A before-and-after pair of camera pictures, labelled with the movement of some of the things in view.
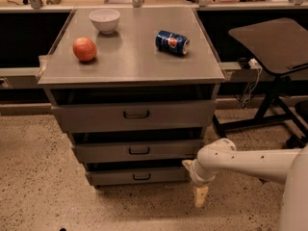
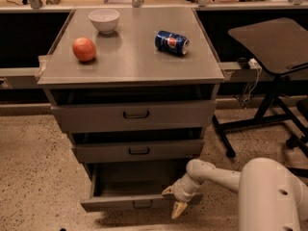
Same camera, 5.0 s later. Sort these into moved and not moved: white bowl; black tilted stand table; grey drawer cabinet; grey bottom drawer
Moved: grey bottom drawer
Not moved: black tilted stand table; grey drawer cabinet; white bowl
